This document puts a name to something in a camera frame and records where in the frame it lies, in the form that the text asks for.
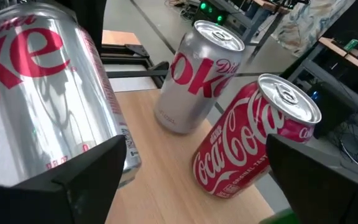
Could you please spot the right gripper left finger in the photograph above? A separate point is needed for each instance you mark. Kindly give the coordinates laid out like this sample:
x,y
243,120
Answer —
x,y
57,202

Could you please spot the red Coca-Cola can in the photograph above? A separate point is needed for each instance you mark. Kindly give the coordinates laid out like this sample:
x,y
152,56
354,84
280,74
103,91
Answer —
x,y
244,146

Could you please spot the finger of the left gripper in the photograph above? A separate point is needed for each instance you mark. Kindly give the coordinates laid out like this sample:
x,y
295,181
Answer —
x,y
89,15

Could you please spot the wooden shelf board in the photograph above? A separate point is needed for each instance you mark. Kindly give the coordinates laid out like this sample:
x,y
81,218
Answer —
x,y
166,174

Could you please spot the small green can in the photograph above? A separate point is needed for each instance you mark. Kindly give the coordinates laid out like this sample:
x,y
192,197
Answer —
x,y
351,44

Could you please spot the black computer with green lights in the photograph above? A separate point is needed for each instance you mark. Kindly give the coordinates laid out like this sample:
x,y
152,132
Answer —
x,y
210,12

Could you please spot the wooden desk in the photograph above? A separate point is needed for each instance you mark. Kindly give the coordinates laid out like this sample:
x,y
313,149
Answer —
x,y
353,60

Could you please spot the green Sprite can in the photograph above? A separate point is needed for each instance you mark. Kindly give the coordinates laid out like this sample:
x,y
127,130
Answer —
x,y
280,217

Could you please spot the silver Diet Coke can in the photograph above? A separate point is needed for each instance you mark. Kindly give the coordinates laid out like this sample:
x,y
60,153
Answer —
x,y
197,87
51,93

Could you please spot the marbled grey cloth panel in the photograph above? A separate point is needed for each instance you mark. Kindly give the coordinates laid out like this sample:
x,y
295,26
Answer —
x,y
309,25

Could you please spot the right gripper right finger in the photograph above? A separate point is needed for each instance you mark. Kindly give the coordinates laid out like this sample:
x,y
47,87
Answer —
x,y
322,193

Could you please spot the black aluminium table frame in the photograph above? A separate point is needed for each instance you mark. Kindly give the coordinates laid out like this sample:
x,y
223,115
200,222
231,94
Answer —
x,y
126,74

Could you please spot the black box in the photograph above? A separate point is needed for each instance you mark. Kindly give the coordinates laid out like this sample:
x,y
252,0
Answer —
x,y
331,112

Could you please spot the grey-blue metal desk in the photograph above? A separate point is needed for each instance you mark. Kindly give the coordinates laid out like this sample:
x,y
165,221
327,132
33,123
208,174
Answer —
x,y
255,25

